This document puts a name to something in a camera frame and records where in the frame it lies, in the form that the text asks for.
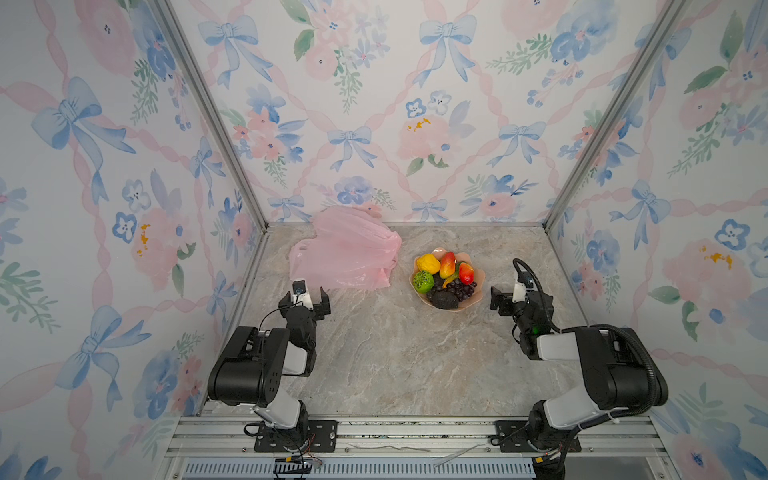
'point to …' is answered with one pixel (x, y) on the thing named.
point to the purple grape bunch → (462, 291)
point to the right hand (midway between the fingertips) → (510, 286)
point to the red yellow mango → (448, 265)
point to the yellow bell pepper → (427, 262)
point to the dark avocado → (444, 299)
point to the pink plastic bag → (352, 248)
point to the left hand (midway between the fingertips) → (308, 289)
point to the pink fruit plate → (479, 278)
